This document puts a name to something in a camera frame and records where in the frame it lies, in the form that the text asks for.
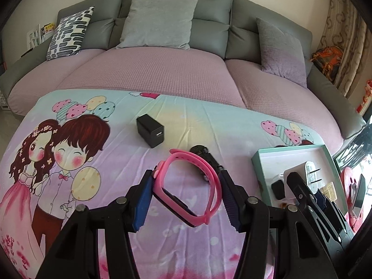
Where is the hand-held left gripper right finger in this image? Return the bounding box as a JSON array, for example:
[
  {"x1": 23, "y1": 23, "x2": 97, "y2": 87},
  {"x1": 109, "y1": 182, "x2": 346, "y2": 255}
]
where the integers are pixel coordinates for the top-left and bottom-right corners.
[{"x1": 218, "y1": 170, "x2": 339, "y2": 279}]

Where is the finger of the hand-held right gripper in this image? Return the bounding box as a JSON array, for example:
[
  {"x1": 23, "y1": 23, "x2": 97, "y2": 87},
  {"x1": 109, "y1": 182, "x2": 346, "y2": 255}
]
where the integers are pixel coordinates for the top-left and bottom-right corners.
[
  {"x1": 315, "y1": 189, "x2": 353, "y2": 234},
  {"x1": 286, "y1": 172, "x2": 342, "y2": 242}
]

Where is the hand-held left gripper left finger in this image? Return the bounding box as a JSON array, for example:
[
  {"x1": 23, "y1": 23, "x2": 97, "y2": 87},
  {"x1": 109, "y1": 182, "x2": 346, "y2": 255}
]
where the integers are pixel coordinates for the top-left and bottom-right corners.
[{"x1": 35, "y1": 169, "x2": 154, "y2": 279}]

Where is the white charger plug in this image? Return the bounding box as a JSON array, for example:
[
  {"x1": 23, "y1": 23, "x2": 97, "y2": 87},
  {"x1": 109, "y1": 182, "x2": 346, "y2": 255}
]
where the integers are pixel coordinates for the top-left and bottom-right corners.
[{"x1": 283, "y1": 161, "x2": 324, "y2": 195}]

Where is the white smart watch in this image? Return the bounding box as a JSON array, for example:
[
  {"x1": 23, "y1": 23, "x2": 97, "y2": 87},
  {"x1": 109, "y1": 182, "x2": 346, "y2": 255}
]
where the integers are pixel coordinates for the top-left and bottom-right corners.
[{"x1": 270, "y1": 174, "x2": 288, "y2": 201}]

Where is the pink smart watch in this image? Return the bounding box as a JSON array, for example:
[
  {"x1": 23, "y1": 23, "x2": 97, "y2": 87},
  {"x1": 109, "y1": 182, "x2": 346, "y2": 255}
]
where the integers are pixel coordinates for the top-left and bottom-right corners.
[{"x1": 153, "y1": 149, "x2": 223, "y2": 228}]

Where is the teal shallow cardboard box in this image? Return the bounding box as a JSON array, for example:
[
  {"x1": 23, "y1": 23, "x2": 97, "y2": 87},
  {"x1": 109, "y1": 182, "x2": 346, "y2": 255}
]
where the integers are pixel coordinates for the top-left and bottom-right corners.
[{"x1": 251, "y1": 144, "x2": 349, "y2": 218}]

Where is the tablet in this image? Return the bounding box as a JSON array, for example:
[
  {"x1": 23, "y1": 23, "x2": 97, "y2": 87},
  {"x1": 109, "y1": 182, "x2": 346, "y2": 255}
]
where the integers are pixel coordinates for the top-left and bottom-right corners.
[{"x1": 350, "y1": 174, "x2": 367, "y2": 218}]

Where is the black toy car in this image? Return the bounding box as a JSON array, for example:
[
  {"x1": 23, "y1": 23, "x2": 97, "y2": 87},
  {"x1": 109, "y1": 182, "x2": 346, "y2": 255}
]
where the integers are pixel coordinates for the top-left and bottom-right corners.
[{"x1": 189, "y1": 145, "x2": 224, "y2": 181}]

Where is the printed cartoon blanket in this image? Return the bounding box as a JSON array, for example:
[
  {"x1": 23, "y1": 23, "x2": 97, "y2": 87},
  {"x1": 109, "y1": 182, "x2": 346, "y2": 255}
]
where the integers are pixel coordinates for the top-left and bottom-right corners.
[{"x1": 0, "y1": 89, "x2": 364, "y2": 279}]

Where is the black charger cube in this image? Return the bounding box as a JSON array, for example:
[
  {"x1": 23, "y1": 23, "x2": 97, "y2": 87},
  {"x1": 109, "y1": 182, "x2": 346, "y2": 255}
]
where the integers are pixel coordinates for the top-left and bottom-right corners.
[{"x1": 136, "y1": 114, "x2": 166, "y2": 148}]

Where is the red hanging decoration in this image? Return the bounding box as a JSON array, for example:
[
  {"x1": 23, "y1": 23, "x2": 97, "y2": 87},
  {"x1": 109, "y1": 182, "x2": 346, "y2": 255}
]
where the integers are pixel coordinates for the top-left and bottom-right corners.
[{"x1": 356, "y1": 78, "x2": 372, "y2": 115}]

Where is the orange bag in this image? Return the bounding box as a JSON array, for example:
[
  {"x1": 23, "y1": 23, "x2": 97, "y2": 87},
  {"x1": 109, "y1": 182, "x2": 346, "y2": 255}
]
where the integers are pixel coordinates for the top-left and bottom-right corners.
[{"x1": 312, "y1": 46, "x2": 344, "y2": 79}]

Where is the pink sofa cover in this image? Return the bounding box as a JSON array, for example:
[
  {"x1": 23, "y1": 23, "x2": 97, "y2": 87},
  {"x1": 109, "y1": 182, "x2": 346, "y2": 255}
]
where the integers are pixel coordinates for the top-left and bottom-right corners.
[{"x1": 7, "y1": 48, "x2": 314, "y2": 117}]

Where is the purple grey cushion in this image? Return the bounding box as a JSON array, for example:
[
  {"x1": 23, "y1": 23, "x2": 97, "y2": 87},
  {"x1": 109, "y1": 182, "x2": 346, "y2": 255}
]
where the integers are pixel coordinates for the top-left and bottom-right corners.
[{"x1": 256, "y1": 17, "x2": 308, "y2": 88}]

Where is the patterned beige curtain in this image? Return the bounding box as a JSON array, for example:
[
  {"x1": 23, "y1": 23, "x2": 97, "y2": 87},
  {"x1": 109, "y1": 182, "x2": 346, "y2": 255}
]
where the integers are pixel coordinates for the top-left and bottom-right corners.
[{"x1": 315, "y1": 0, "x2": 368, "y2": 98}]

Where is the black and white patterned cushion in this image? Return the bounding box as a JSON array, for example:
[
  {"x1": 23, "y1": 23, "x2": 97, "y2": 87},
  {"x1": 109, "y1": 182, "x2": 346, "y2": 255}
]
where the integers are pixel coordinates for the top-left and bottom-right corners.
[{"x1": 46, "y1": 6, "x2": 95, "y2": 61}]

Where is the white magazine rack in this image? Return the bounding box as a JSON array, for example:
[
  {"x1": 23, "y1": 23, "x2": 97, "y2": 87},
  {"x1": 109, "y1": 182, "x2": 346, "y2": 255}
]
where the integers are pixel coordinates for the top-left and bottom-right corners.
[{"x1": 26, "y1": 23, "x2": 48, "y2": 50}]

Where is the grey sofa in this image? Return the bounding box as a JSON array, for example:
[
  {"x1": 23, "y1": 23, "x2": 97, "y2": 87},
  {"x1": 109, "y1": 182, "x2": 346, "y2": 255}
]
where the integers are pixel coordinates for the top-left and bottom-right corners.
[{"x1": 0, "y1": 0, "x2": 367, "y2": 152}]

